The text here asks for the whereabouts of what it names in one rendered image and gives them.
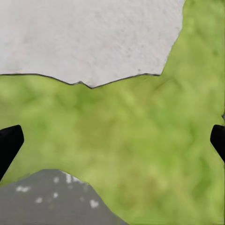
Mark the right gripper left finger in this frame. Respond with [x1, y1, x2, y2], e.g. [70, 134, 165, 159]
[0, 125, 24, 180]

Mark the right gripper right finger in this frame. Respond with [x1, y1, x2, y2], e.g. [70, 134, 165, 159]
[210, 124, 225, 162]

